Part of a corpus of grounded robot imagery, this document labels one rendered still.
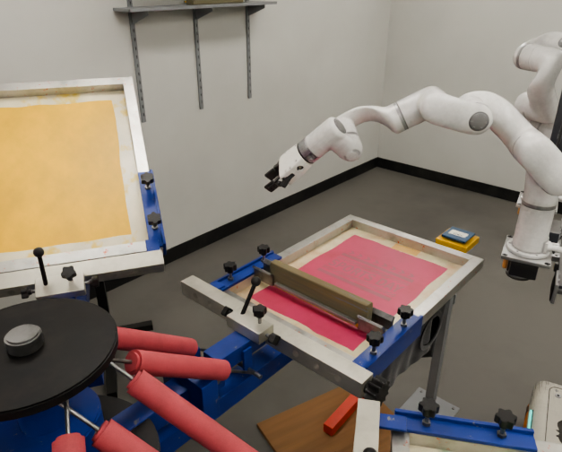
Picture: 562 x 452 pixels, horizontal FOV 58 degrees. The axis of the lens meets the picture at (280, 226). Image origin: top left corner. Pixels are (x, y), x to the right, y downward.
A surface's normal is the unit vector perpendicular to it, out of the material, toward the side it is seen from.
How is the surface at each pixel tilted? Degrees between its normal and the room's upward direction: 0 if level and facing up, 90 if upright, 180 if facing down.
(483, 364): 0
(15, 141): 32
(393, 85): 90
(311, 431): 0
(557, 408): 0
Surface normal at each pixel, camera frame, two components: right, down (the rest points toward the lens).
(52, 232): 0.16, -0.54
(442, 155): -0.66, 0.33
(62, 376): 0.00, -0.90
